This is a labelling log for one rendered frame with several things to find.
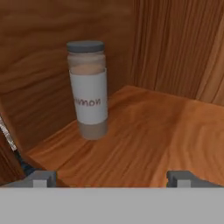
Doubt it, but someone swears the cinnamon bottle with grey lid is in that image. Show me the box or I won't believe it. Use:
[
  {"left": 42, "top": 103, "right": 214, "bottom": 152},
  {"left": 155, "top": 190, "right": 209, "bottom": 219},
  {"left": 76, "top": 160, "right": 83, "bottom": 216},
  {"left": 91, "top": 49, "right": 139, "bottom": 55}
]
[{"left": 66, "top": 40, "right": 109, "bottom": 141}]

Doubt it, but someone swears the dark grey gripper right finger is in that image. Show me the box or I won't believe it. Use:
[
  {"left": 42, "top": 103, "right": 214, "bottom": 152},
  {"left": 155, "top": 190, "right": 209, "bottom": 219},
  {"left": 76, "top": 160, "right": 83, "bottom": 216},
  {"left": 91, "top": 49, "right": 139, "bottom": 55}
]
[{"left": 166, "top": 170, "right": 223, "bottom": 188}]

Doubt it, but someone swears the wooden cabinet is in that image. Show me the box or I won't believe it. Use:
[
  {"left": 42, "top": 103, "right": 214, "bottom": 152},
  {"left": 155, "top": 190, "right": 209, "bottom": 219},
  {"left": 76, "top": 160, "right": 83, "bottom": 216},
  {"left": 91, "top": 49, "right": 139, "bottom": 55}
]
[{"left": 0, "top": 0, "right": 224, "bottom": 188}]

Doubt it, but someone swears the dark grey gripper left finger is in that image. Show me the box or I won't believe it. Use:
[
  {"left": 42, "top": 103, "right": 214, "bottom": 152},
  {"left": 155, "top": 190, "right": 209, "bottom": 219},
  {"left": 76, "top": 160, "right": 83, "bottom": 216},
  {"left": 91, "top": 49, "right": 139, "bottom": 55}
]
[{"left": 2, "top": 170, "right": 58, "bottom": 188}]

